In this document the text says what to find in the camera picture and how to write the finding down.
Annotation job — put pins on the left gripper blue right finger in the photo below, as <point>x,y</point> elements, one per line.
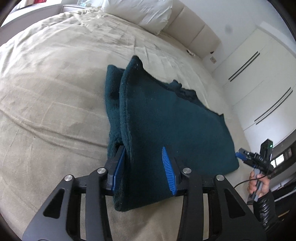
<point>172,169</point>

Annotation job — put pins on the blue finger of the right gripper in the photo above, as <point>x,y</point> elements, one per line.
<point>240,155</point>

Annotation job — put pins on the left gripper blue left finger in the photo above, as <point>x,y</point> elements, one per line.
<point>115,167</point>

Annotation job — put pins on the dark teal fleece garment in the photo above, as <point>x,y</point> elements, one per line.
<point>145,115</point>

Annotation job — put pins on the black jacket right forearm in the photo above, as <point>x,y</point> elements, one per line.
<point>265,211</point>

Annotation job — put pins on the beige bed sheet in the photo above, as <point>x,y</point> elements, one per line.
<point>53,118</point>

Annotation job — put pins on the beige padded headboard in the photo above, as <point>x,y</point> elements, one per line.
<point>191,31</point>

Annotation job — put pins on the white pillow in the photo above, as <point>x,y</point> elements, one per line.
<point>153,16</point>

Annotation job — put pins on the red box on shelf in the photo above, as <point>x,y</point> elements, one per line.
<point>39,1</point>

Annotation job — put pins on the white wardrobe with black handles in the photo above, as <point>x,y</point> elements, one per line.
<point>259,82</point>

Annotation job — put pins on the wall power socket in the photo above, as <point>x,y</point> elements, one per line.
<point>213,60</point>

